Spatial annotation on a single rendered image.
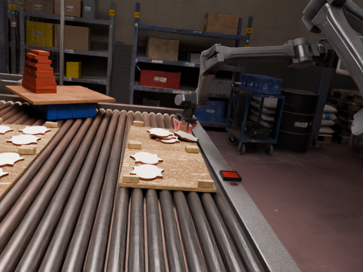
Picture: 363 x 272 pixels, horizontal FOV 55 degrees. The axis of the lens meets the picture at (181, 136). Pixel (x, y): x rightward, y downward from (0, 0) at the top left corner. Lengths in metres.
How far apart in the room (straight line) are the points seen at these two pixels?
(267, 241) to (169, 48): 4.98
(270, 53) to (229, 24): 4.44
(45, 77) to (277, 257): 1.71
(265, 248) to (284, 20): 6.04
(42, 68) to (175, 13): 4.40
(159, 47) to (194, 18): 0.99
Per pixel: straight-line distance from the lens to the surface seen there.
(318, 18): 1.04
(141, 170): 1.34
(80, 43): 6.00
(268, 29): 6.75
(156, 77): 5.76
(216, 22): 5.84
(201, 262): 0.92
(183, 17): 6.42
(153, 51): 5.78
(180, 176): 1.36
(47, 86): 2.28
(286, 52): 1.49
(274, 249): 1.04
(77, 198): 1.19
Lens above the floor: 1.44
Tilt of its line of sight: 15 degrees down
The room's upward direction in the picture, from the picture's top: 6 degrees clockwise
